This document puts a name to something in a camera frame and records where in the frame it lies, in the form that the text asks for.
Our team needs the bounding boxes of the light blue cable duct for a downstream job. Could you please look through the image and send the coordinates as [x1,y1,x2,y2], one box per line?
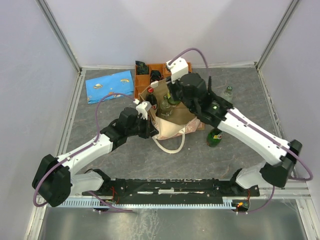
[59,196,238,209]

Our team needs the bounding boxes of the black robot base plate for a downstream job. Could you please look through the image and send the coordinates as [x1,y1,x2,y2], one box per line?
[93,178,260,206]

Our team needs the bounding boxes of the burlap canvas tote bag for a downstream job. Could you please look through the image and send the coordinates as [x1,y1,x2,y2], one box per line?
[138,79,205,154]

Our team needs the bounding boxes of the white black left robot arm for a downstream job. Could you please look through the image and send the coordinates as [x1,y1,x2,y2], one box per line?
[31,101,159,207]

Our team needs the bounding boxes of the small green glass bottle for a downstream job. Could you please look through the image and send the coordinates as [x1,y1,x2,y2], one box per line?
[167,91,181,106]

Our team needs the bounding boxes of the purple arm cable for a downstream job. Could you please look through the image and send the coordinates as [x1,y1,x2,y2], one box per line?
[33,92,140,214]
[169,47,314,214]

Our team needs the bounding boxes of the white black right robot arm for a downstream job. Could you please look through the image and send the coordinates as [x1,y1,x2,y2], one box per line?
[166,73,302,196]

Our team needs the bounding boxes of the red cap cola bottle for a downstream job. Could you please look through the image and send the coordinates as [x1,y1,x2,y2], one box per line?
[146,87,158,112]

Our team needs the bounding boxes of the dark patterned packet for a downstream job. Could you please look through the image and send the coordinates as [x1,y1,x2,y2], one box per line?
[135,60,149,75]

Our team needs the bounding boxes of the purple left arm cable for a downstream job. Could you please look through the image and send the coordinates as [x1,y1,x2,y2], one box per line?
[33,92,140,214]

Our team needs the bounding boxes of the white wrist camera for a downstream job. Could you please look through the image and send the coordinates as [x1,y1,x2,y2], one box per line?
[166,57,189,84]
[133,99,152,120]

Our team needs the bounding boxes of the clear glass bottle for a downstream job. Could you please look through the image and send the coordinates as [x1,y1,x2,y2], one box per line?
[220,85,233,103]
[159,95,173,119]

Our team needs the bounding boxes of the dark green yellow-label bottle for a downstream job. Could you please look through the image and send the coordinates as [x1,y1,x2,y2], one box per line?
[206,128,223,148]

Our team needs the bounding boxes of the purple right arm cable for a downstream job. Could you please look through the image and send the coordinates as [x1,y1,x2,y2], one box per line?
[169,47,314,214]

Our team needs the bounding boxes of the blue patterned cloth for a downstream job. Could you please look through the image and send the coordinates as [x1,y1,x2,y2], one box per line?
[85,70,134,104]

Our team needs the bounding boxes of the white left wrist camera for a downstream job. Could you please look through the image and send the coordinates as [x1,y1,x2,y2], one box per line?
[133,99,152,120]

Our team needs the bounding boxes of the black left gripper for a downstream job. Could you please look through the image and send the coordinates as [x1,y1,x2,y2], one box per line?
[126,114,159,139]

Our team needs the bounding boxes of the orange wooden compartment tray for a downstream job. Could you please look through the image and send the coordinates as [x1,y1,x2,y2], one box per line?
[134,61,193,100]

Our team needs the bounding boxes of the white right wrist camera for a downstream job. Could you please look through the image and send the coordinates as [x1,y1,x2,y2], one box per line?
[166,57,189,84]

